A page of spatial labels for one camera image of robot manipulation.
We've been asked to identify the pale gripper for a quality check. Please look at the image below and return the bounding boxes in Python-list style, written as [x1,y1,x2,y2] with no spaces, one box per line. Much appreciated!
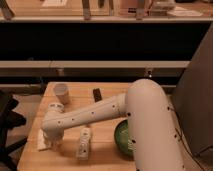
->
[44,138,63,150]

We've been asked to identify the white rectangular sponge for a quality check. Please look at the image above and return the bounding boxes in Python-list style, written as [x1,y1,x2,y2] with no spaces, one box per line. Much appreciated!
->
[37,130,50,151]

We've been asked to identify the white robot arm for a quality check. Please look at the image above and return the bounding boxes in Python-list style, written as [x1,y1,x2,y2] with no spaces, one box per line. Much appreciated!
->
[41,79,185,171]

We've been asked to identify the green ceramic bowl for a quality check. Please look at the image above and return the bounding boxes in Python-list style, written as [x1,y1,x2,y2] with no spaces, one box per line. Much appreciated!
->
[114,120,133,157]

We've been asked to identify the white squeeze bottle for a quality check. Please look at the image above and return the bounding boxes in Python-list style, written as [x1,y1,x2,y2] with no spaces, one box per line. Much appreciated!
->
[76,127,91,160]

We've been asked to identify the black office chair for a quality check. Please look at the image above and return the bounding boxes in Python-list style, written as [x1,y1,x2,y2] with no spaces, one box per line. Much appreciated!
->
[0,90,27,171]

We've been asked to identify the white paper cup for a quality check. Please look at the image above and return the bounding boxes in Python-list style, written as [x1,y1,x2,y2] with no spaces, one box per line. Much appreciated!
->
[53,83,70,104]

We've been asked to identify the black rectangular block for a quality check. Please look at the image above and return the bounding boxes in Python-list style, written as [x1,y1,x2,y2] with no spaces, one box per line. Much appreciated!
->
[93,88,102,102]

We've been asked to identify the dark cabinet right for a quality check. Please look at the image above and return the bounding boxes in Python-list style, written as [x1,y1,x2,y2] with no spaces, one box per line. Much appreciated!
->
[172,24,213,157]

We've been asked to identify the black floor cable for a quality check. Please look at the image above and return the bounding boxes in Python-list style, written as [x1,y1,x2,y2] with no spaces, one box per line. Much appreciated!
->
[174,128,205,171]

